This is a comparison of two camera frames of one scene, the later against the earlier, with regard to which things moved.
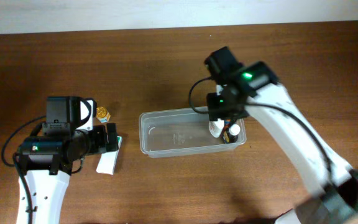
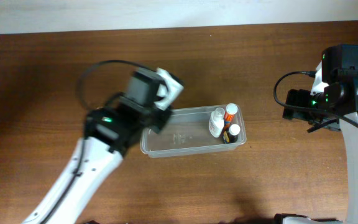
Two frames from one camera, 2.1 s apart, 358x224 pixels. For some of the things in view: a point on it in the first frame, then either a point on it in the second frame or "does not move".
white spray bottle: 215,127 does not move
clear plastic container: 173,132 does not move
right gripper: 229,115 → 295,104
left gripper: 111,137 → 159,117
